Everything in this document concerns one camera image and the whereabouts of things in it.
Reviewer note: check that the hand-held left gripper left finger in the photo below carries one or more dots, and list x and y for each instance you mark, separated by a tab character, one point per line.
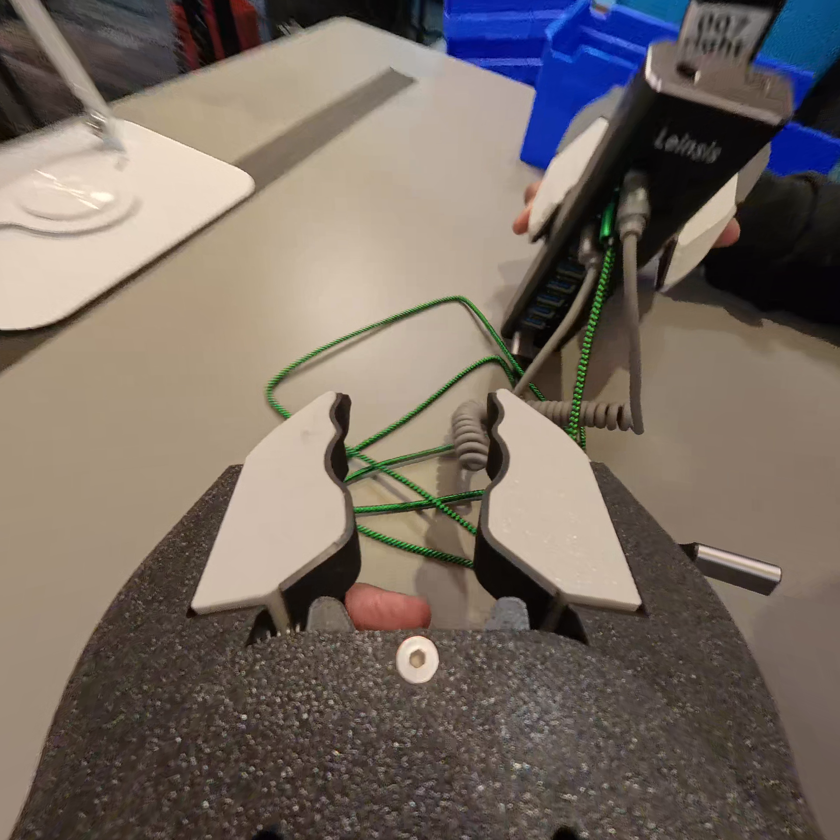
282	525

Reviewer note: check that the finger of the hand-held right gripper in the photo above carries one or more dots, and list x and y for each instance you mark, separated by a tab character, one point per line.
564	174
705	243

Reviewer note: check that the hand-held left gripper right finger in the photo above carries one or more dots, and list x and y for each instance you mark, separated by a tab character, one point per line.
558	525

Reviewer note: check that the large black USB hub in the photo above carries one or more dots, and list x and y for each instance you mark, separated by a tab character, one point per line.
630	131

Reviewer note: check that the blue plastic bin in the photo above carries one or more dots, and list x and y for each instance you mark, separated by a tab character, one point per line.
499	19
814	98
492	62

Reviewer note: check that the person's right forearm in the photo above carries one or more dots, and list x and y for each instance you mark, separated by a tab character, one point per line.
827	289

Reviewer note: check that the grey desk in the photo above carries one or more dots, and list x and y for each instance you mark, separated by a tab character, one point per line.
197	394

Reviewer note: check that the white stand base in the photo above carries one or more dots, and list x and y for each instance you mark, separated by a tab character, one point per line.
164	216

